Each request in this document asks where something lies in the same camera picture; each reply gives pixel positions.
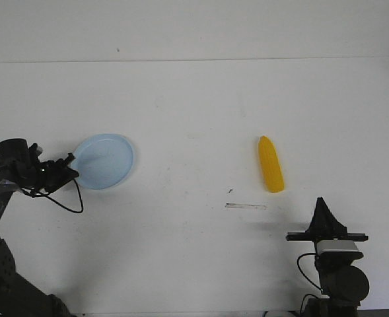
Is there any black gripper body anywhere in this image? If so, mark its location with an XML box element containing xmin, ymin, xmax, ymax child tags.
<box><xmin>37</xmin><ymin>160</ymin><xmax>79</xmax><ymax>193</ymax></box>
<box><xmin>286</xmin><ymin>232</ymin><xmax>369</xmax><ymax>242</ymax></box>

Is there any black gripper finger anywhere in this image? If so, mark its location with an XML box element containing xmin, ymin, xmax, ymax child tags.
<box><xmin>308</xmin><ymin>197</ymin><xmax>324</xmax><ymax>234</ymax></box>
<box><xmin>322</xmin><ymin>199</ymin><xmax>347</xmax><ymax>235</ymax></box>
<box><xmin>56</xmin><ymin>153</ymin><xmax>75</xmax><ymax>165</ymax></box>

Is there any light blue round plate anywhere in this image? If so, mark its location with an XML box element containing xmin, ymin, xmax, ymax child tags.
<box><xmin>71</xmin><ymin>133</ymin><xmax>135</xmax><ymax>190</ymax></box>

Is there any yellow corn cob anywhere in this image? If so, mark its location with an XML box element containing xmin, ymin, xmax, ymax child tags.
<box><xmin>258</xmin><ymin>136</ymin><xmax>285</xmax><ymax>193</ymax></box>

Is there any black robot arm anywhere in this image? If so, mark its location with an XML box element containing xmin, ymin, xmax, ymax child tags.
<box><xmin>286</xmin><ymin>197</ymin><xmax>370</xmax><ymax>316</ymax></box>
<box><xmin>0</xmin><ymin>138</ymin><xmax>79</xmax><ymax>316</ymax></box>

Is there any black camera cable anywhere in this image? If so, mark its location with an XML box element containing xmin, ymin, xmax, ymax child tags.
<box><xmin>296</xmin><ymin>252</ymin><xmax>330</xmax><ymax>314</ymax></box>
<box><xmin>22</xmin><ymin>180</ymin><xmax>85</xmax><ymax>215</ymax></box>

